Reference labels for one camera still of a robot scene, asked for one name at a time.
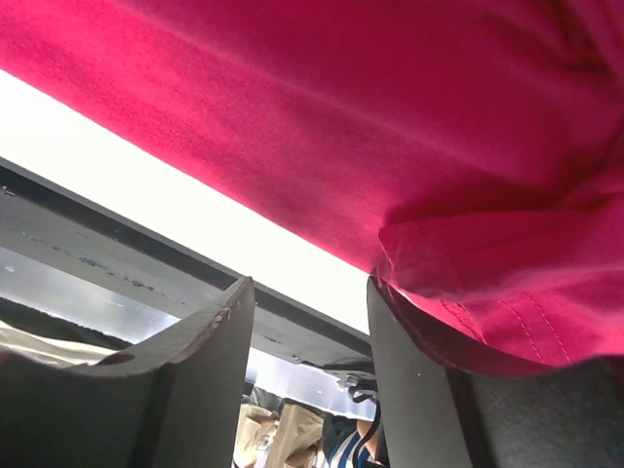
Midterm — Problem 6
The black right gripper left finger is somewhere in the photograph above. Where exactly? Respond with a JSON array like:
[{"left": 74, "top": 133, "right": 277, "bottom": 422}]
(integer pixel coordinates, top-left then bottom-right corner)
[{"left": 1, "top": 278, "right": 254, "bottom": 467}]

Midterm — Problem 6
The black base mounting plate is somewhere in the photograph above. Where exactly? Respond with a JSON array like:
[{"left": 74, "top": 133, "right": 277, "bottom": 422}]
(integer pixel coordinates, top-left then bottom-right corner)
[{"left": 1, "top": 161, "right": 372, "bottom": 370}]

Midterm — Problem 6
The pink t shirt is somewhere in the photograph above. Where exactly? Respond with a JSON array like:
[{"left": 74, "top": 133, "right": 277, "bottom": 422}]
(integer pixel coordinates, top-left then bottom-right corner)
[{"left": 1, "top": 1, "right": 623, "bottom": 375}]

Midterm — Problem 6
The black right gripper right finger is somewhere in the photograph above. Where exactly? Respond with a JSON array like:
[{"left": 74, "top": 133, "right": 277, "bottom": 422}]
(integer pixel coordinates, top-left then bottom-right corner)
[{"left": 367, "top": 278, "right": 623, "bottom": 467}]

